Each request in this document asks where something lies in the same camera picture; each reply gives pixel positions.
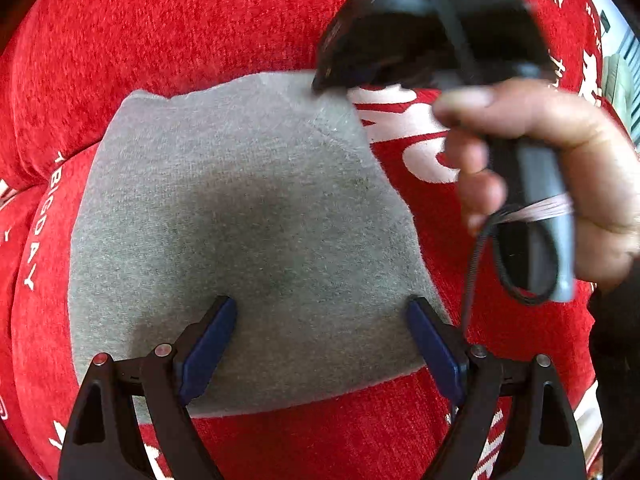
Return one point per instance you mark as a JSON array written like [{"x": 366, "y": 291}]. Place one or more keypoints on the grey knit sweater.
[{"x": 265, "y": 191}]

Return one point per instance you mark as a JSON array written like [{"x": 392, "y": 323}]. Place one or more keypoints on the red quilt with white print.
[{"x": 385, "y": 431}]

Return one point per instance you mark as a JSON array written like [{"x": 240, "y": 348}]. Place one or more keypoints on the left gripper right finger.
[{"x": 541, "y": 440}]

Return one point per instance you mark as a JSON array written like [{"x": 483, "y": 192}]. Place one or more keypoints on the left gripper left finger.
[{"x": 103, "y": 438}]

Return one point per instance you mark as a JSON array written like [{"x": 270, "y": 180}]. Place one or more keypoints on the person right hand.
[{"x": 598, "y": 164}]

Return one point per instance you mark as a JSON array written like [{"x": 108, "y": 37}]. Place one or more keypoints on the red pillow with white characters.
[{"x": 70, "y": 63}]

